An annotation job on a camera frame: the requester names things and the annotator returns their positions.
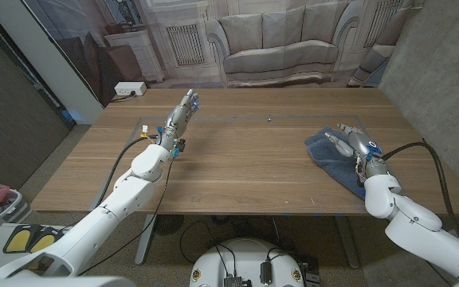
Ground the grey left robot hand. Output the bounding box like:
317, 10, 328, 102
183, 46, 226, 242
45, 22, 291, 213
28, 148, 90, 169
157, 88, 200, 151

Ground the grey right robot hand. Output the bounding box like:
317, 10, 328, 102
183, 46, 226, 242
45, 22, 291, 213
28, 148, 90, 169
324, 123, 390, 180

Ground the blue towel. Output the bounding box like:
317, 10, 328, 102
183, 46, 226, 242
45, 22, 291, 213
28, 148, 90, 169
304, 125, 368, 200

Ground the white power strip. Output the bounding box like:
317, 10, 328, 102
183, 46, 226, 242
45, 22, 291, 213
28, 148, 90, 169
113, 81, 147, 96

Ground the grey metal table leg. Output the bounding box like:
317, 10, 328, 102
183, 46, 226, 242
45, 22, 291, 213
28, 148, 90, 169
335, 214, 361, 270
134, 214, 157, 266

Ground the black round fan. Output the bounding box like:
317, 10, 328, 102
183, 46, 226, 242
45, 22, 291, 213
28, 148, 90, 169
153, 214, 185, 236

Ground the printed sofa room backdrop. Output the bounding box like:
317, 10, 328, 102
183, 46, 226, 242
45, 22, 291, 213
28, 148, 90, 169
22, 0, 426, 108

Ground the white robot torso base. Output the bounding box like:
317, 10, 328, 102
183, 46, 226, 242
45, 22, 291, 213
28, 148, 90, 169
188, 238, 306, 287

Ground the black adapter box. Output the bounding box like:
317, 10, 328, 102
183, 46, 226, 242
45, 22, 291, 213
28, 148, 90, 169
259, 261, 273, 286

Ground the yellow and black pedal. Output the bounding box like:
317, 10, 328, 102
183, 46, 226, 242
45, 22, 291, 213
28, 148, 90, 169
2, 223, 65, 254

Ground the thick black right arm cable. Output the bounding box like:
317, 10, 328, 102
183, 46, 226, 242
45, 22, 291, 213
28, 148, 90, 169
379, 141, 459, 246

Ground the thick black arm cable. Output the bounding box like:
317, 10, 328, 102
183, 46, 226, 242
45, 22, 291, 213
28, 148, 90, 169
379, 141, 459, 246
96, 136, 159, 208

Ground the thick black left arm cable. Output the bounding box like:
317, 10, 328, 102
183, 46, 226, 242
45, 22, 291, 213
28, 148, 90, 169
96, 136, 159, 208

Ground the black floor cable loop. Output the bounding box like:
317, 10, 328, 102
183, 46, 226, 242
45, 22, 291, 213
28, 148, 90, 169
179, 220, 238, 280

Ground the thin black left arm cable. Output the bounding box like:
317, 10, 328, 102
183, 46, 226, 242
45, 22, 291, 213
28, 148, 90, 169
77, 157, 175, 277

